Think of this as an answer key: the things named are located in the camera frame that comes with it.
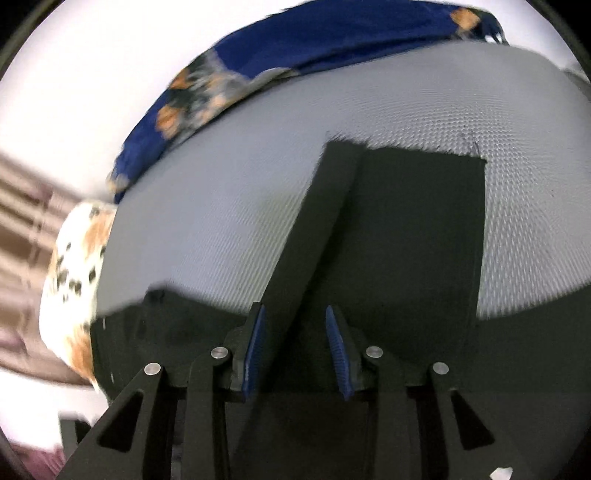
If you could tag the white floral cloth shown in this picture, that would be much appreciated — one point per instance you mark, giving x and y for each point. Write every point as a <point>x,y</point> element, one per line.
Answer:
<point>69,277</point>

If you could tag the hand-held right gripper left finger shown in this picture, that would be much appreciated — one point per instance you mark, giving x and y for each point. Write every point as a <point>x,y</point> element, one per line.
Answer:
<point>256,353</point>

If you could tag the blue printed blanket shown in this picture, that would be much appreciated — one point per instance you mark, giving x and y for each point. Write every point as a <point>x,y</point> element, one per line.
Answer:
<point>323,41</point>

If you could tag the black pants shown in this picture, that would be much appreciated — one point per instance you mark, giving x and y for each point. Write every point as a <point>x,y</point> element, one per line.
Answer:
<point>415,230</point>

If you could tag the brown curtain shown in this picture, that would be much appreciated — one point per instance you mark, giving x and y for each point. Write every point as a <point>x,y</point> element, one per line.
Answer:
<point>23,221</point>

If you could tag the grey textured mattress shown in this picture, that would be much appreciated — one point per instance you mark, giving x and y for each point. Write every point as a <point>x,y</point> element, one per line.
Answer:
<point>207,207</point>

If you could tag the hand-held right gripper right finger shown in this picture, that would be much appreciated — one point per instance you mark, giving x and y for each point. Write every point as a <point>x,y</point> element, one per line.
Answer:
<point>339,357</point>

